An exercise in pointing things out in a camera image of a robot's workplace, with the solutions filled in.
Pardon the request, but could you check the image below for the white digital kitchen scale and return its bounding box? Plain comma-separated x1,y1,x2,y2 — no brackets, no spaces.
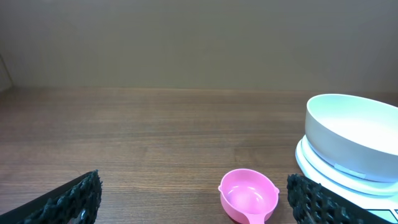
295,136,397,223

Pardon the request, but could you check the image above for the pink plastic measuring scoop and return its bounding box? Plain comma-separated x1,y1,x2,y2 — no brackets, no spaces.
218,169,280,224

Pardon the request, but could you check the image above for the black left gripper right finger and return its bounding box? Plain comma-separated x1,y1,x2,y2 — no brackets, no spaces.
287,174,392,224

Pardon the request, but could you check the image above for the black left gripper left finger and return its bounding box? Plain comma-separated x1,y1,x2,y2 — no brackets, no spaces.
1,170,102,224

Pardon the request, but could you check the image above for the white bowl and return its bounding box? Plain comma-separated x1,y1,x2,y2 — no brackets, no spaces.
305,94,397,182

